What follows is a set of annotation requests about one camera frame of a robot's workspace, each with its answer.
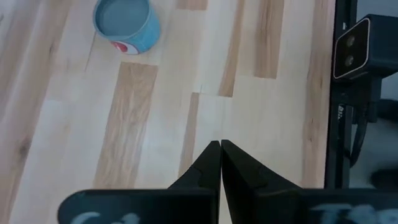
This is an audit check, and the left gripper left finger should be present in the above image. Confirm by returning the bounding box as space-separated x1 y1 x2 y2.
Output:
57 139 222 224

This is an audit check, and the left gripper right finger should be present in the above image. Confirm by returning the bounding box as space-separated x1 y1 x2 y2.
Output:
220 139 398 224

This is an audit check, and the teal can red white logo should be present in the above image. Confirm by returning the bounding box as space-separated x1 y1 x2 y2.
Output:
92 0 162 56

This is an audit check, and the black table edge rail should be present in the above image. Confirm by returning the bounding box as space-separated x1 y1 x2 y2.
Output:
324 0 358 190

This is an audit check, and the black camera cable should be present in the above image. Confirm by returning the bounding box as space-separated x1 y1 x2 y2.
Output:
349 105 368 168

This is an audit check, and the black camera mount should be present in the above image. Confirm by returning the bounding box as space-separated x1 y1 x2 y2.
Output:
337 76 383 124

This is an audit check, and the black table-level camera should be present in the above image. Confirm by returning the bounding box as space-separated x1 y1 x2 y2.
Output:
331 14 398 82

